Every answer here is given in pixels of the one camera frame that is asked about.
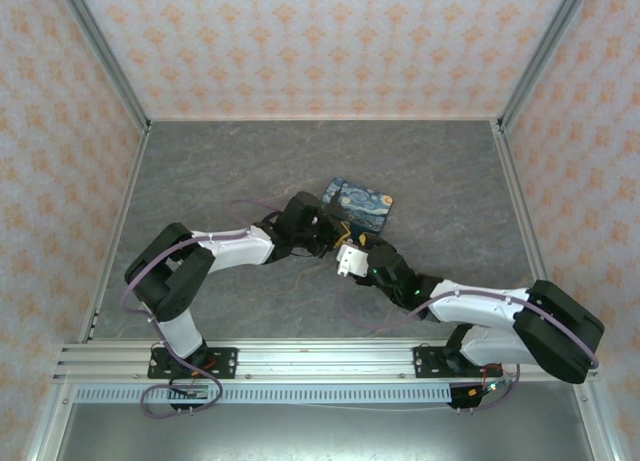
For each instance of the aluminium frame post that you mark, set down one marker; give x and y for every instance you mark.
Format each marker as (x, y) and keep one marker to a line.
(102, 56)
(545, 56)

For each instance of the small electronics board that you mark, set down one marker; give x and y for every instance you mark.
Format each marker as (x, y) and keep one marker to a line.
(192, 394)
(495, 385)

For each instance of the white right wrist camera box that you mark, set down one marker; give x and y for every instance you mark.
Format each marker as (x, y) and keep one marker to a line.
(352, 261)

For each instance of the grey metal sheet shelf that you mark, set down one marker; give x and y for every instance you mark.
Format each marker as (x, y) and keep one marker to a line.
(325, 433)

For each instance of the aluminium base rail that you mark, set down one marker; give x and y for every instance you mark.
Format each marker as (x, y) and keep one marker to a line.
(325, 361)

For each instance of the aluminium side rail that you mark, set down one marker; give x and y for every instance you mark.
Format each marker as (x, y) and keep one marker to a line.
(127, 191)
(520, 196)

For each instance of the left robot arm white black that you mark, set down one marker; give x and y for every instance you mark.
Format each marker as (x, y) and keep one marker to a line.
(235, 248)

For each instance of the starry night tin box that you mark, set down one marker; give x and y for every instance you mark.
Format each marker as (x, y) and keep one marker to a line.
(365, 206)

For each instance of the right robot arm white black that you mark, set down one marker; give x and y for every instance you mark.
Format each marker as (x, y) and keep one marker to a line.
(480, 308)

